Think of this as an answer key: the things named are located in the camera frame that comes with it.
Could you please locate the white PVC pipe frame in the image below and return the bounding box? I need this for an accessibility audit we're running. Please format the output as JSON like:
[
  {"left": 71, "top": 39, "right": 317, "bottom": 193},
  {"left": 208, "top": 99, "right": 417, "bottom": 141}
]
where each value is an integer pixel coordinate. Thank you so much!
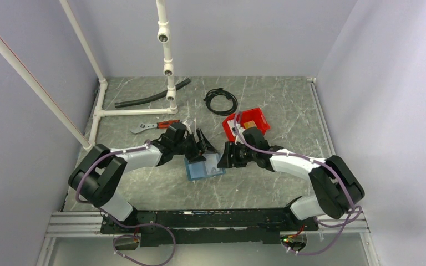
[{"left": 0, "top": 1, "right": 178, "bottom": 150}]

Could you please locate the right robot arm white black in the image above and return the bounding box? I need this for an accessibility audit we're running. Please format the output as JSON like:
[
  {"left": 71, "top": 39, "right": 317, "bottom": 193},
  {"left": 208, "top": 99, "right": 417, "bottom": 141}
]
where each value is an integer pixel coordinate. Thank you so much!
[{"left": 217, "top": 127, "right": 365, "bottom": 230}]

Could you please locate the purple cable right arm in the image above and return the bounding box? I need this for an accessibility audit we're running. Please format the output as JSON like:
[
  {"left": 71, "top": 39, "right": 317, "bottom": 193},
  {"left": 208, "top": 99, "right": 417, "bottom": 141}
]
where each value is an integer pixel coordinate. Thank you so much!
[{"left": 233, "top": 111, "right": 363, "bottom": 257}]

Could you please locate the blue card holder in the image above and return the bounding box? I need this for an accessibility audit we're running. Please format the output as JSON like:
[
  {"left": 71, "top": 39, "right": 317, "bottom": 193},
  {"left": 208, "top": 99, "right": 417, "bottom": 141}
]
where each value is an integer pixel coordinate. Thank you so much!
[{"left": 184, "top": 153, "right": 226, "bottom": 182}]

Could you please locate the white credit card grey stripe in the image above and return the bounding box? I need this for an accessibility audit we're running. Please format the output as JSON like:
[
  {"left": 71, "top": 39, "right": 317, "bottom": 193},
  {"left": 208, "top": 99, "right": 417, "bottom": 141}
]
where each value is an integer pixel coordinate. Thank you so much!
[{"left": 204, "top": 154, "right": 222, "bottom": 176}]

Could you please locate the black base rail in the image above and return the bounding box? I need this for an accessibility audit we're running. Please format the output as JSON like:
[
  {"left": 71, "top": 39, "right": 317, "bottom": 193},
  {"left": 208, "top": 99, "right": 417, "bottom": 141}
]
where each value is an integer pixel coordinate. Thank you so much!
[{"left": 100, "top": 208, "right": 318, "bottom": 247}]

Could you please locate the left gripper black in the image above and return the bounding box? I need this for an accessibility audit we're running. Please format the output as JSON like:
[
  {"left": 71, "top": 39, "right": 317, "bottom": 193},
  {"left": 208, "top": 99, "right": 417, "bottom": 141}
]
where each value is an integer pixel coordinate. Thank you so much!
[{"left": 173, "top": 128, "right": 217, "bottom": 164}]

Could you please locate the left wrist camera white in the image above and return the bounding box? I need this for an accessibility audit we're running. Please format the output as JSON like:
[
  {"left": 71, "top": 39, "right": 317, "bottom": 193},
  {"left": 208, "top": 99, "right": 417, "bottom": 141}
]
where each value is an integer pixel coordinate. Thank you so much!
[{"left": 181, "top": 119, "right": 196, "bottom": 134}]

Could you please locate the black rubber hose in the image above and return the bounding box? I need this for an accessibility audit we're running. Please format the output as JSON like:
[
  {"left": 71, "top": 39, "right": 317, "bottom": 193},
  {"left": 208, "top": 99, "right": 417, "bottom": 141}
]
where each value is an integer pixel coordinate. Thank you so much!
[{"left": 114, "top": 78, "right": 192, "bottom": 109}]

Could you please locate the aluminium rail right side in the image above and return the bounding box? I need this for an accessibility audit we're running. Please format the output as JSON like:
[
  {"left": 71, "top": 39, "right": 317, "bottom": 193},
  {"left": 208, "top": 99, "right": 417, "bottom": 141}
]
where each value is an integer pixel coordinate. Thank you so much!
[{"left": 306, "top": 78, "right": 365, "bottom": 231}]

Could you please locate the red handled adjustable wrench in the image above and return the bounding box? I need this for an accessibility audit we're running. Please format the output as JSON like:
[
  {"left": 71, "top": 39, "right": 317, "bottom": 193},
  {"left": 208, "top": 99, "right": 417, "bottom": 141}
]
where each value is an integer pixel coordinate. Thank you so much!
[{"left": 130, "top": 120, "right": 180, "bottom": 134}]

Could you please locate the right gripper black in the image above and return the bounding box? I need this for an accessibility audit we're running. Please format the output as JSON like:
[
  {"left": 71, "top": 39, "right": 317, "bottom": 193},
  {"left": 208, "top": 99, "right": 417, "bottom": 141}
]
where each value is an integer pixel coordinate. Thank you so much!
[{"left": 217, "top": 141, "right": 257, "bottom": 168}]

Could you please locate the coiled black cable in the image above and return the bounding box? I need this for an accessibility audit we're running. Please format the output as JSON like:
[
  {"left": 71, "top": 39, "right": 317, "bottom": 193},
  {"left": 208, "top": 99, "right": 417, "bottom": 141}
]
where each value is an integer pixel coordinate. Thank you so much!
[{"left": 203, "top": 88, "right": 239, "bottom": 117}]

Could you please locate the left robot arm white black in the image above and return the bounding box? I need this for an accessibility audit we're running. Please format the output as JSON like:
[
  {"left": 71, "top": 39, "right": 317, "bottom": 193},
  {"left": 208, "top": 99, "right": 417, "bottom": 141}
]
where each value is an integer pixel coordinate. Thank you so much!
[{"left": 68, "top": 122, "right": 217, "bottom": 233}]

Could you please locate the red plastic bin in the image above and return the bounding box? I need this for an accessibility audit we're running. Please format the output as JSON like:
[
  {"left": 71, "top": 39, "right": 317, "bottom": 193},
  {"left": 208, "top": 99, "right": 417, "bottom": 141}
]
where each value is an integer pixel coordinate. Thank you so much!
[{"left": 222, "top": 108, "right": 270, "bottom": 141}]

